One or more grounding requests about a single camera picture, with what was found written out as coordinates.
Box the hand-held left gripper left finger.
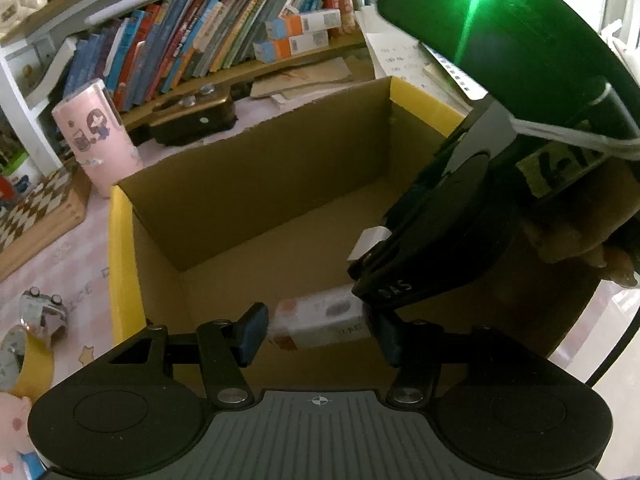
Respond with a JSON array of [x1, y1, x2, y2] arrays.
[[102, 302, 271, 408]]

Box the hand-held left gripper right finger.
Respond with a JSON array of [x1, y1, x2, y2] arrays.
[[370, 307, 546, 407]]

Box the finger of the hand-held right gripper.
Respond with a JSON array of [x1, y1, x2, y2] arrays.
[[346, 247, 398, 286]]

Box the white tissue pack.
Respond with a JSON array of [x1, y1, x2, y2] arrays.
[[270, 284, 373, 351]]

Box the yellow cardboard box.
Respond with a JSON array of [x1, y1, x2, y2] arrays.
[[109, 76, 606, 386]]

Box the grey blue toy car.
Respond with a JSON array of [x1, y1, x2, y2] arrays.
[[19, 287, 71, 348]]

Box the pink checked tablecloth desktop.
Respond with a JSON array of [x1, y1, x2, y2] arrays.
[[0, 92, 640, 411]]

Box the person's right hand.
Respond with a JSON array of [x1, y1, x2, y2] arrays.
[[520, 157, 640, 291]]

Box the white printed paper sheets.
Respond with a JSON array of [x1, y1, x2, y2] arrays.
[[357, 5, 481, 101]]

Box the flat cardboard pieces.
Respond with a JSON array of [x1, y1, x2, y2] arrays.
[[250, 55, 386, 107]]

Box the brown wooden radio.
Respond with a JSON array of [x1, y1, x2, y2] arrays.
[[149, 85, 238, 147]]

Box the orange white carton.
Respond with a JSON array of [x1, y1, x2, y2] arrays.
[[252, 30, 331, 63], [265, 10, 343, 41]]

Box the pink cartoon cylinder container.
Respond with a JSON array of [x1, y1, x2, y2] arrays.
[[51, 79, 143, 200]]

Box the wooden chess board box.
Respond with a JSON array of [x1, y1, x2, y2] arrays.
[[0, 162, 93, 281]]

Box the row of leaning colourful books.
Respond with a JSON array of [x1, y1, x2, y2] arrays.
[[62, 0, 351, 111]]

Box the white jar green lid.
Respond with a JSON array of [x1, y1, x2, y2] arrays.
[[0, 135, 32, 196]]

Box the white tube lamp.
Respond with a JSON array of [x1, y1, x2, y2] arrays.
[[82, 0, 223, 27]]

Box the white cord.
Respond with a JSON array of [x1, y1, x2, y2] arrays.
[[505, 82, 640, 158]]

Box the black cable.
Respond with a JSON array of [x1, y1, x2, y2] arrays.
[[587, 270, 640, 388]]

